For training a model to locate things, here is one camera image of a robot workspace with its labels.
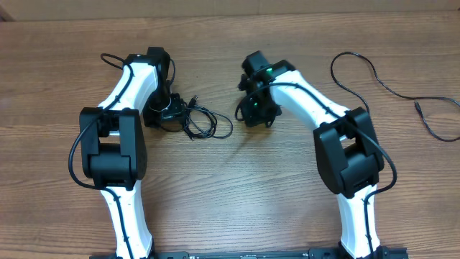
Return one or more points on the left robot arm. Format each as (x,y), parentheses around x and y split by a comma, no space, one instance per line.
(113,149)

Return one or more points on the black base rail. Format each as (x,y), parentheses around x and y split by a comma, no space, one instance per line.
(313,253)

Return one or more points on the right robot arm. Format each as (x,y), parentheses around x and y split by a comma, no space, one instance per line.
(346,147)

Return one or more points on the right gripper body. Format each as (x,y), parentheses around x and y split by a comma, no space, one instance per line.
(259,113)

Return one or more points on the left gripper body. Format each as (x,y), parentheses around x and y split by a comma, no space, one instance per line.
(163,106)

